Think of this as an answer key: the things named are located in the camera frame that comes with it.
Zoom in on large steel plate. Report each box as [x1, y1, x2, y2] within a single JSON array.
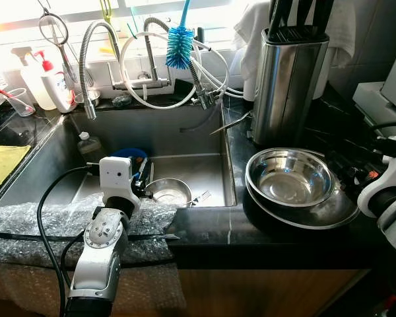
[[244, 149, 360, 230]]

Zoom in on medium steel bowl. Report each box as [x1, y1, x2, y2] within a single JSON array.
[[246, 148, 336, 211]]

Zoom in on blue plastic bowl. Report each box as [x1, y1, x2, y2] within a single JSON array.
[[111, 148, 148, 179]]

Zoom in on small steel bowl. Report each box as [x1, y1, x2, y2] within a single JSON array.
[[145, 178, 194, 207]]

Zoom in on stainless steel sink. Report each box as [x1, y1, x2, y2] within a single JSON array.
[[0, 102, 238, 209]]

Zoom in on small clear bottle white cap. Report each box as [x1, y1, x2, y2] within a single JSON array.
[[76, 131, 103, 162]]

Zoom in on black frying pan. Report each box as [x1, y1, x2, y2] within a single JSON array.
[[243, 188, 360, 238]]

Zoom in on steel knife block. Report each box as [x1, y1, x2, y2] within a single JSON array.
[[252, 28, 331, 147]]

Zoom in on thin grey stick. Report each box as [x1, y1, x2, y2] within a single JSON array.
[[210, 112, 251, 135]]

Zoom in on chrome sink faucet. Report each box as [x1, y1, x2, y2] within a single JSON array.
[[111, 18, 218, 110]]

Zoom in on white soap bottle red pump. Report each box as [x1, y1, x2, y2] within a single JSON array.
[[33, 52, 77, 114]]

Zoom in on clear bubble wrap sheet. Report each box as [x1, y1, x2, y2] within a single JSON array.
[[0, 198, 185, 311]]

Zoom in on blue bottle brush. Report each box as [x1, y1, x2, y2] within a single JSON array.
[[166, 0, 195, 70]]

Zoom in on thin white tubing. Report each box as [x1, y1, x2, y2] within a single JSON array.
[[193, 36, 246, 98]]

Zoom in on clear plastic cup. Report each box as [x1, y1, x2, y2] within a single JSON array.
[[3, 88, 37, 118]]

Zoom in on yellow cloth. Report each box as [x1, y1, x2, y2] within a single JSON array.
[[0, 142, 30, 199]]

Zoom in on wooden cabinet front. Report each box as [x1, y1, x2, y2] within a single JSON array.
[[0, 264, 383, 317]]

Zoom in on thin red stick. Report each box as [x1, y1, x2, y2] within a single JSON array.
[[0, 81, 17, 98]]

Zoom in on white hanging towel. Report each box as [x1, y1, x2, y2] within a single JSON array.
[[234, 2, 357, 100]]

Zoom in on yellow green hanging hook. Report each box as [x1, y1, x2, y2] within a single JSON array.
[[100, 0, 115, 24]]

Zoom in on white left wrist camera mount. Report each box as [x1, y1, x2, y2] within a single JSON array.
[[99, 157, 134, 201]]

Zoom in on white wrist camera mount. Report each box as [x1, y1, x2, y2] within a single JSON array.
[[356, 132, 396, 219], [99, 157, 134, 201]]

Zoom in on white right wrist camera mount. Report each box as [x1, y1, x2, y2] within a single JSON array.
[[356, 132, 396, 219]]

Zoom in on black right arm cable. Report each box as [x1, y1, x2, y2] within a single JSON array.
[[366, 121, 396, 143]]

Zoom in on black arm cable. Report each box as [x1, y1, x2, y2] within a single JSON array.
[[366, 121, 396, 143], [36, 164, 103, 316]]

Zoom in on looped white hose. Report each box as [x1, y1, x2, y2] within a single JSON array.
[[119, 31, 202, 110]]

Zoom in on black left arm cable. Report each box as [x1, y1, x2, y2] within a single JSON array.
[[36, 164, 103, 316]]

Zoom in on flexible steel faucet hose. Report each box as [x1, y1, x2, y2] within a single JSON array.
[[79, 20, 121, 121]]

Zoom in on black handled knife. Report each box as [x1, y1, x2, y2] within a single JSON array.
[[302, 0, 319, 30], [269, 0, 286, 34], [317, 0, 335, 32]]

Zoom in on hanging wire strainer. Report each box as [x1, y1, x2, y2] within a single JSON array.
[[38, 3, 80, 90]]

